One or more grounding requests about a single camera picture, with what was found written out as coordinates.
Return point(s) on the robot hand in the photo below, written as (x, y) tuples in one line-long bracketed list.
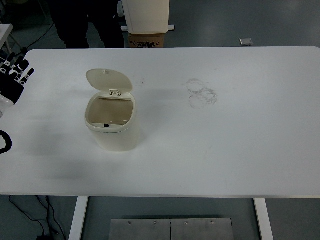
[(10, 86)]

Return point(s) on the cream trash bin with lid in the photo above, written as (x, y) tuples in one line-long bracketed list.
[(117, 138)]

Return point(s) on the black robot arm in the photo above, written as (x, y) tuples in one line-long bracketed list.
[(9, 143)]

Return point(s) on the large white bin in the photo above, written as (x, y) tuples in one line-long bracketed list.
[(147, 15)]

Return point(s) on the small white side table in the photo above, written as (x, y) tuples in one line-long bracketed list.
[(5, 31)]

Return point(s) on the brown cardboard box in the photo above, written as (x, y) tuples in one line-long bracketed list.
[(146, 41)]

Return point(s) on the white table leg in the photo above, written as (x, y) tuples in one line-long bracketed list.
[(78, 217), (263, 220)]

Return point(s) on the white table foot bar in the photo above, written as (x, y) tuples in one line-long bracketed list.
[(171, 27)]

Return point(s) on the grey metal plate with screws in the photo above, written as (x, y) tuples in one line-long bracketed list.
[(140, 230), (200, 230)]

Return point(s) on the small grey floor plate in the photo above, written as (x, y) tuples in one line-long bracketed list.
[(246, 41)]

